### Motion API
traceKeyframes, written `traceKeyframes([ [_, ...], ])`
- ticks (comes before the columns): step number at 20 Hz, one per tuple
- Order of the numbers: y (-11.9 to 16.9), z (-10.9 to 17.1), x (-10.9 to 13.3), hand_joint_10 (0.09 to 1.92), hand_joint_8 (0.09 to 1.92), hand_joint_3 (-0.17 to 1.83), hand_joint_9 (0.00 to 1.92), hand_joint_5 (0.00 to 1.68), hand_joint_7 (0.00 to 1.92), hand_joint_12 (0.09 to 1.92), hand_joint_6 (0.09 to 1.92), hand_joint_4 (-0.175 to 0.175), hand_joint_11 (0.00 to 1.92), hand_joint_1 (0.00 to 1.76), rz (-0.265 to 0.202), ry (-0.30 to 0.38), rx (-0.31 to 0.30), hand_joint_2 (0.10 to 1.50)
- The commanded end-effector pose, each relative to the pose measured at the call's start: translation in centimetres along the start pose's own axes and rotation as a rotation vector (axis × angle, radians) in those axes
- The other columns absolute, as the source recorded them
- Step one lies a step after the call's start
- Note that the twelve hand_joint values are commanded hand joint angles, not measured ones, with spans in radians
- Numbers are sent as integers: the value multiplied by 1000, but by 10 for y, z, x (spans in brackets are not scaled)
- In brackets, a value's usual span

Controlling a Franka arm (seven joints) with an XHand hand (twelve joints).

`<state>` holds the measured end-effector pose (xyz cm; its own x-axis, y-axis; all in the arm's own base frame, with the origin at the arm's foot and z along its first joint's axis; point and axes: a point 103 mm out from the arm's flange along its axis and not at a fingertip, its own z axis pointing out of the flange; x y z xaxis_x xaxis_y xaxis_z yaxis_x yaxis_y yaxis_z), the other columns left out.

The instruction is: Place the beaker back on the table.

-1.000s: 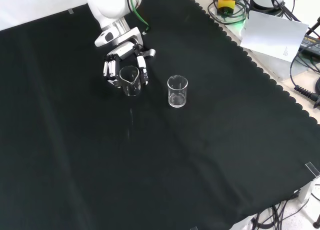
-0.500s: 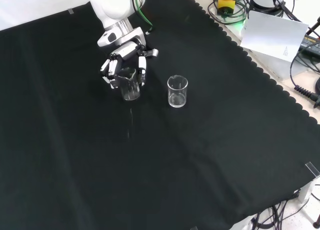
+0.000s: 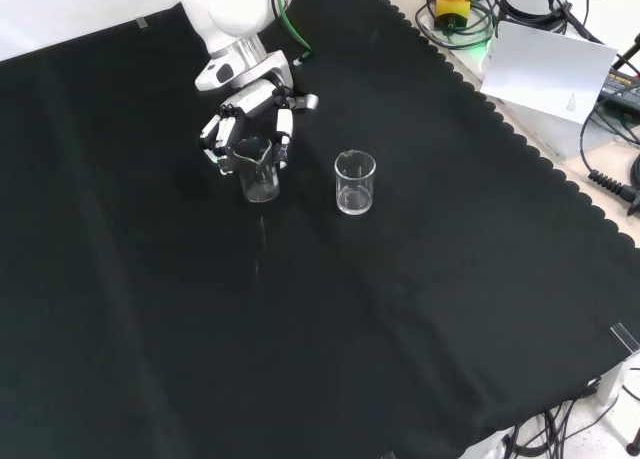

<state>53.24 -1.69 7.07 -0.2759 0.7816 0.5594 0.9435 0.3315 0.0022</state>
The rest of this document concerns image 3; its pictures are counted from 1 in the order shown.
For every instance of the yellow emergency stop button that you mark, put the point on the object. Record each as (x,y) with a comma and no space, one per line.
(452,4)

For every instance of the clear cloth clip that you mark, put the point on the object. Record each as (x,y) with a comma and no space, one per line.
(625,336)
(142,23)

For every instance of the aluminium frame profile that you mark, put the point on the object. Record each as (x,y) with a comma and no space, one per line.
(615,381)

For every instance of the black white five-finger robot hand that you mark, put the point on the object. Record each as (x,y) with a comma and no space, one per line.
(250,101)

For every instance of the black bench cloth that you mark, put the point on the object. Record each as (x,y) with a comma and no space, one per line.
(250,304)

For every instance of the pale board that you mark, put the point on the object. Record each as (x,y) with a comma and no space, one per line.
(545,69)

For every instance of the black power adapter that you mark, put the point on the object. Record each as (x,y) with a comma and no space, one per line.
(622,86)

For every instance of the clear glass beaker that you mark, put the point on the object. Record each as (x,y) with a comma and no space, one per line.
(355,199)
(260,184)

